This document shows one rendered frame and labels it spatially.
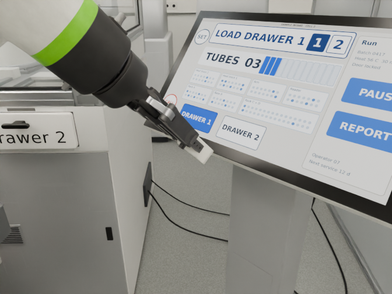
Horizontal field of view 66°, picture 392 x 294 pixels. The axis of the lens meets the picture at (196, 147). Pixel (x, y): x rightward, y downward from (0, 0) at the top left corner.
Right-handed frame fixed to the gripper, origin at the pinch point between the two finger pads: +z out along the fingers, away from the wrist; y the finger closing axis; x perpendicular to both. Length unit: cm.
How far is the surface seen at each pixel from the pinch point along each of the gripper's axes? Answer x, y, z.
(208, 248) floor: 28, 60, 107
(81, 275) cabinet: 58, 58, 44
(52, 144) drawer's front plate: 20, 54, 2
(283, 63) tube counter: -22.4, -1.6, 4.2
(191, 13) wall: -163, 287, 131
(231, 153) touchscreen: -3.2, -1.6, 6.7
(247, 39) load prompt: -25.2, 8.6, 2.1
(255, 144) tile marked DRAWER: -6.7, -5.0, 6.7
